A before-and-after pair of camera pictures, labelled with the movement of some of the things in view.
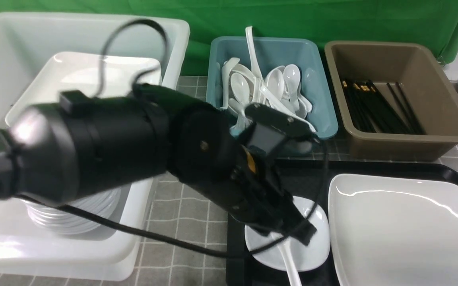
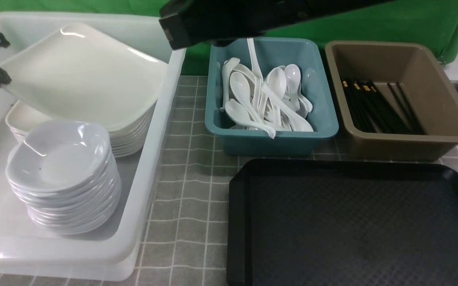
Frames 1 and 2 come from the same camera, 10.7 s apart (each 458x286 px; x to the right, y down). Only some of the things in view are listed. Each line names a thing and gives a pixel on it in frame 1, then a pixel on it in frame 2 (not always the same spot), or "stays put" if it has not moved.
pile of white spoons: (280, 86) stays put
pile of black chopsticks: (370, 112) stays put
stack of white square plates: (68, 72) → (21, 118)
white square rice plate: (391, 231) → (82, 73)
